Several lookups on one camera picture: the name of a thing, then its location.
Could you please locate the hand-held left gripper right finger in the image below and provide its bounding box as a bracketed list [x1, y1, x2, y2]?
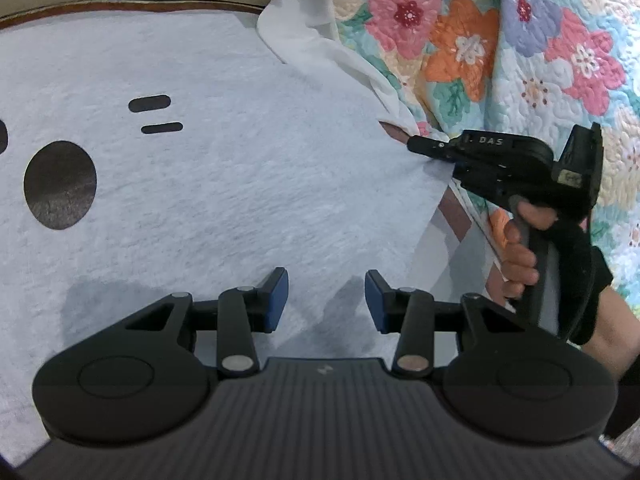
[365, 269, 531, 380]

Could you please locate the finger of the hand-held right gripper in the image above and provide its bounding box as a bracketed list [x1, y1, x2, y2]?
[406, 135, 466, 161]

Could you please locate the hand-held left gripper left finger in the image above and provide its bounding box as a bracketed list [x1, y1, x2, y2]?
[125, 267, 290, 378]

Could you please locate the person's right forearm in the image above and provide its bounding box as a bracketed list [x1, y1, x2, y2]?
[580, 287, 640, 381]

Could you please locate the person's right hand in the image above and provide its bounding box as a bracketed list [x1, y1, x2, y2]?
[500, 200, 613, 346]

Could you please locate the floral quilt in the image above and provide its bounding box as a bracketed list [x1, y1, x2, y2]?
[325, 0, 640, 321]

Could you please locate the white bed sheet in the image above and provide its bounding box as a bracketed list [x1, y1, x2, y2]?
[257, 0, 451, 143]

